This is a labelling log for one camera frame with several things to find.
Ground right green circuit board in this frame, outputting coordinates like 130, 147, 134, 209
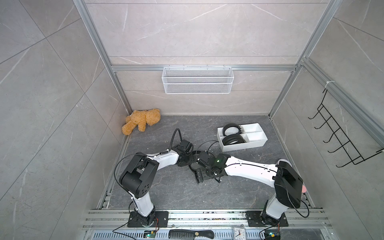
264, 230, 281, 240

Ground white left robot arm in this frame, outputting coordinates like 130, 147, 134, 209
118, 140, 194, 226

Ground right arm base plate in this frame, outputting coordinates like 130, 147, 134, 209
246, 211, 289, 227

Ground white wire mesh basket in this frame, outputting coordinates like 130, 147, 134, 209
162, 67, 234, 95

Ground small white clock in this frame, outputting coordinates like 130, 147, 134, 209
234, 227, 247, 240

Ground black belt with silver buckle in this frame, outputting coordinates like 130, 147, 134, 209
222, 123, 243, 137

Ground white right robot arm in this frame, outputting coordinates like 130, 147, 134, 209
189, 152, 303, 226

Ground black wire hook rack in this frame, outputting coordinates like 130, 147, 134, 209
308, 89, 384, 169

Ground left green circuit board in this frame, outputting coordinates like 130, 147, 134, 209
143, 231, 157, 239

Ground brown teddy bear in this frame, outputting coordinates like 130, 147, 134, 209
122, 109, 161, 136

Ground black belt with dark buckle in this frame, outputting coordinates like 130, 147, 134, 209
222, 134, 246, 146

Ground green circuit board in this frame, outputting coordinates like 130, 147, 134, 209
143, 231, 157, 239
264, 230, 281, 240

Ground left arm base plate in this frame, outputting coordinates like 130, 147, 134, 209
127, 211, 169, 228

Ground white compartment storage tray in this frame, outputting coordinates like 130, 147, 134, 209
217, 123, 268, 152

